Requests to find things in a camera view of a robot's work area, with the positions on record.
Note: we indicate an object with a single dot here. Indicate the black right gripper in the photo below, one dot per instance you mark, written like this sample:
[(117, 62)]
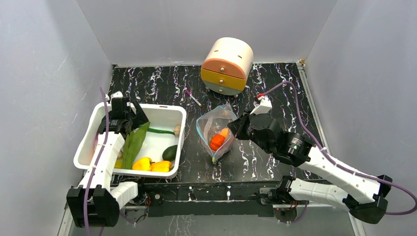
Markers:
[(239, 126)]

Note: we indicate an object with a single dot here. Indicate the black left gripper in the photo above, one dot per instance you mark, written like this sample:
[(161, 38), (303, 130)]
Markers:
[(139, 117)]

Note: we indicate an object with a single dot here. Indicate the clear zip top bag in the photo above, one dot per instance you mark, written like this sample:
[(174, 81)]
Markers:
[(210, 124)]

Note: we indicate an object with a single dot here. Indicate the orange pumpkin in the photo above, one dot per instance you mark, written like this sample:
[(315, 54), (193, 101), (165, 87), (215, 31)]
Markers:
[(216, 142)]

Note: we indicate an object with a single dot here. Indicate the dark green avocado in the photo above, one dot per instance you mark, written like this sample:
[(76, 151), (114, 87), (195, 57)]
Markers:
[(169, 154)]

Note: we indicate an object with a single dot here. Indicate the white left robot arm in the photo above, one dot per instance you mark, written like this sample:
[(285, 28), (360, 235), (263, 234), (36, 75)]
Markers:
[(93, 203)]

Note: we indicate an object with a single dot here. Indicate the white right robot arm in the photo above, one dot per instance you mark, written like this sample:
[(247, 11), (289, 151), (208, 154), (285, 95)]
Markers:
[(363, 198)]

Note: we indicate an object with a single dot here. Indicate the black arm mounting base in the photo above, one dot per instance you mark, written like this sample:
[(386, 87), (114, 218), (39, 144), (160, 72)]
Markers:
[(218, 198)]

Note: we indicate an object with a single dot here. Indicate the green cucumber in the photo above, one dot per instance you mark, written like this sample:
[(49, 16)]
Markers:
[(161, 131)]

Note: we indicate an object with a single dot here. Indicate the green leafy vegetable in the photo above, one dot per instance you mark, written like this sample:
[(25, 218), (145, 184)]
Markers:
[(134, 144)]

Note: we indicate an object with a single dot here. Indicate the beige garlic bulb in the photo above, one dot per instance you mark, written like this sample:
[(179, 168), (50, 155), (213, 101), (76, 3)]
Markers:
[(177, 130)]

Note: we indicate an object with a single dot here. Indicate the small yellow vegetable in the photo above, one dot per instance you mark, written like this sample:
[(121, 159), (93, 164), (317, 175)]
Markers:
[(118, 164)]

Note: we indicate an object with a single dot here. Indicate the yellow orange bell pepper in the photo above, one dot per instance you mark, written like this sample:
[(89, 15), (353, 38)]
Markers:
[(162, 166)]

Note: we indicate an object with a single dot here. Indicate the pink marker pen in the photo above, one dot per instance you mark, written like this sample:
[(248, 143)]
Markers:
[(193, 98)]

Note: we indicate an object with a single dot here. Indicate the round pastel drawer cabinet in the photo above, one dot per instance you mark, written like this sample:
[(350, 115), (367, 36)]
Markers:
[(227, 65)]

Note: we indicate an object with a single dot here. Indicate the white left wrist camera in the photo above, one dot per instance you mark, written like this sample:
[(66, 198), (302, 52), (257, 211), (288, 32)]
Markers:
[(117, 94)]

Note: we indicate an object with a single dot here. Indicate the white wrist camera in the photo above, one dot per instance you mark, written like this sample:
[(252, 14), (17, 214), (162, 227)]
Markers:
[(263, 107), (117, 94)]

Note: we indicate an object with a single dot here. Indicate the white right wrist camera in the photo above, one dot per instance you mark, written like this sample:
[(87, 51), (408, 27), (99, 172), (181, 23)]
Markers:
[(263, 107)]

